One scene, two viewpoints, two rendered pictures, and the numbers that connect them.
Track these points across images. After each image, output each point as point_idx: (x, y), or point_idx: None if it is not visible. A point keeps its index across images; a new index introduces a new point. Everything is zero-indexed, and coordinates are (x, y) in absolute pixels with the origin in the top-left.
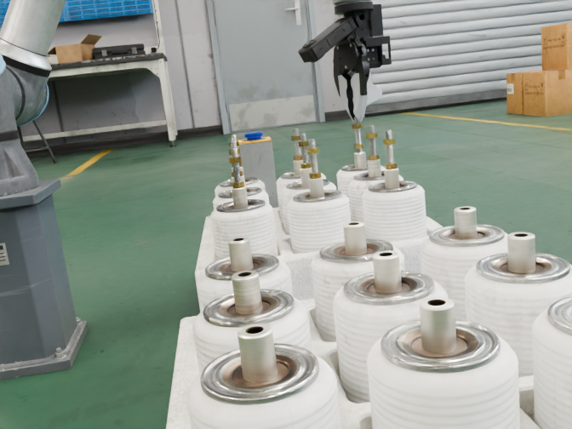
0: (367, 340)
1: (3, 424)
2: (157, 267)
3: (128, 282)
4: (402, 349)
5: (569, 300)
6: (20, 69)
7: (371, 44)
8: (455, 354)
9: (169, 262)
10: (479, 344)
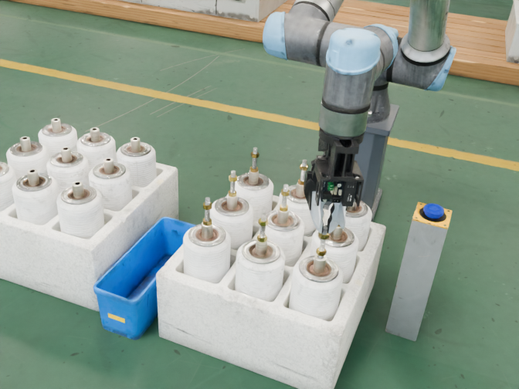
0: None
1: None
2: (503, 281)
3: (468, 258)
4: (32, 143)
5: (5, 170)
6: (401, 52)
7: (315, 171)
8: (19, 148)
9: (516, 292)
10: (15, 150)
